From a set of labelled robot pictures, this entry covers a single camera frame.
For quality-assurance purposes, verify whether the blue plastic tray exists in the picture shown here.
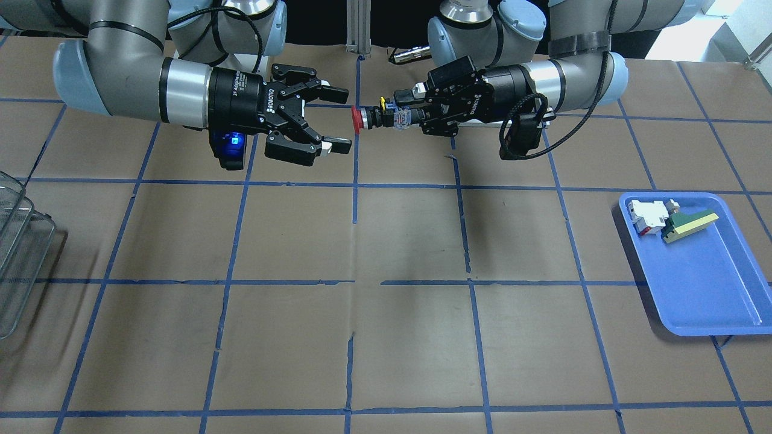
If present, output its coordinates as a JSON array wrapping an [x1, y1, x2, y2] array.
[[618, 192, 771, 337]]

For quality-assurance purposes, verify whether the white circuit breaker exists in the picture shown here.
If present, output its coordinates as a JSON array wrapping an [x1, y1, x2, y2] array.
[[627, 200, 669, 236]]

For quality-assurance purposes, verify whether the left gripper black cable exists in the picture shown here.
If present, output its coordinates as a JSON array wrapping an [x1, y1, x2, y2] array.
[[499, 0, 622, 161]]

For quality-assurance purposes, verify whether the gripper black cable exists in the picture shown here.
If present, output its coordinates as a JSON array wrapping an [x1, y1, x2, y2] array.
[[499, 0, 622, 161], [166, 6, 264, 76]]

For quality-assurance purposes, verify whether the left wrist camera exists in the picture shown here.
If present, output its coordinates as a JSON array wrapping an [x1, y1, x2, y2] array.
[[499, 109, 556, 160]]

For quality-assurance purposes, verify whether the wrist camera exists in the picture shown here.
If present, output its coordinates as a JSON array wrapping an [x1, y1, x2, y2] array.
[[499, 109, 556, 160], [209, 129, 247, 171]]

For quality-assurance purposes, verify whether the red emergency stop button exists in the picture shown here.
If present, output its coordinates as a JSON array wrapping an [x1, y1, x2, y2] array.
[[351, 97, 419, 134]]

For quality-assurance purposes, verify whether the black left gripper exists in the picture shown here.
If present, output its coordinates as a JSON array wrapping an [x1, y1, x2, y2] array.
[[393, 57, 549, 137]]

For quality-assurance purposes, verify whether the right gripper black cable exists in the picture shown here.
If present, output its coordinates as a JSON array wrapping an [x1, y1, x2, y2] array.
[[166, 6, 264, 76]]

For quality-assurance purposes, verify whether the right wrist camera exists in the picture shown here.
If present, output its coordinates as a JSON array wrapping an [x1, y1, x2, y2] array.
[[209, 129, 247, 171]]

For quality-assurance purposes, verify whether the green yellow terminal block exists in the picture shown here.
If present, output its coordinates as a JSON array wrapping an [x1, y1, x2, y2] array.
[[661, 200, 720, 244]]

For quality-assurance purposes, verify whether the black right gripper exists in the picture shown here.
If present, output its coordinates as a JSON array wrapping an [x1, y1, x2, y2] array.
[[209, 63, 352, 166]]

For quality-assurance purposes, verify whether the silver cable connector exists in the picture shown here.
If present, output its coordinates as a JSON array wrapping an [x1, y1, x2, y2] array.
[[388, 46, 432, 65]]

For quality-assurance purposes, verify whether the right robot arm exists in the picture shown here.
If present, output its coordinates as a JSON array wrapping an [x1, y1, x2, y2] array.
[[54, 1, 351, 171]]

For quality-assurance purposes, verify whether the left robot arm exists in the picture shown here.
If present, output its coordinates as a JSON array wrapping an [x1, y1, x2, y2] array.
[[361, 1, 703, 137]]

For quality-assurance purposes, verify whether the silver wire mesh shelf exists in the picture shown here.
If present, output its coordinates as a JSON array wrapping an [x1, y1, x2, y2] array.
[[1, 172, 56, 339]]

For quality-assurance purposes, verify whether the aluminium frame post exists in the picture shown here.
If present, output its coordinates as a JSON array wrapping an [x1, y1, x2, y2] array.
[[346, 0, 372, 57]]

